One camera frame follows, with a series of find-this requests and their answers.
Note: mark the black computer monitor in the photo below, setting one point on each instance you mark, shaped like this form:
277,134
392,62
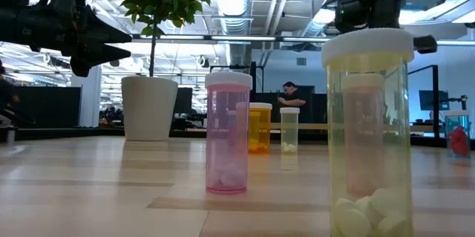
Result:
432,99

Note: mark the black aluminium table frame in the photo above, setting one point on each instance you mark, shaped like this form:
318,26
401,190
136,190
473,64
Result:
74,133

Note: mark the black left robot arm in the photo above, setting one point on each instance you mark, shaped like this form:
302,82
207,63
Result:
22,25

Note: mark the person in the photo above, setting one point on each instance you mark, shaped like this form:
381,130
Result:
295,99

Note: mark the large yellow medicine bottle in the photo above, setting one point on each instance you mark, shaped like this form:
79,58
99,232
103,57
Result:
367,44

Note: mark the black partition panel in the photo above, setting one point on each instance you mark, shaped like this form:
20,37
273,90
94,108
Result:
48,107

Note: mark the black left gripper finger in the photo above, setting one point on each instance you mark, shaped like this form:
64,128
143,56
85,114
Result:
105,32
96,58

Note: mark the white plant pot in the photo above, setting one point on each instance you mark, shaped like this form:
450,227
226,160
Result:
148,110

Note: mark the blue bottle with red pills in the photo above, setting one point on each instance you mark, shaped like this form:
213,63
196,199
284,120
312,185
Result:
458,142

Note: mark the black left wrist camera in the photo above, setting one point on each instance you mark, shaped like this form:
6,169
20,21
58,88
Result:
72,1

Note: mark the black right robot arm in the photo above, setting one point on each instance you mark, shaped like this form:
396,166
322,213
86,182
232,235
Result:
375,3

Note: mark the long linear ceiling light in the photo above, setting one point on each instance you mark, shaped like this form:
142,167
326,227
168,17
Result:
241,38

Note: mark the large orange medicine bottle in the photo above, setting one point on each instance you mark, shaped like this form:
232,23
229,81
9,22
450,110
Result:
261,129

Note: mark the small yellow medicine bottle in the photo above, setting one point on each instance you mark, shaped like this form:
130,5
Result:
289,129

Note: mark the wooden shelf with black frame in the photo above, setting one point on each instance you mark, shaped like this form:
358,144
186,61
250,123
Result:
311,126

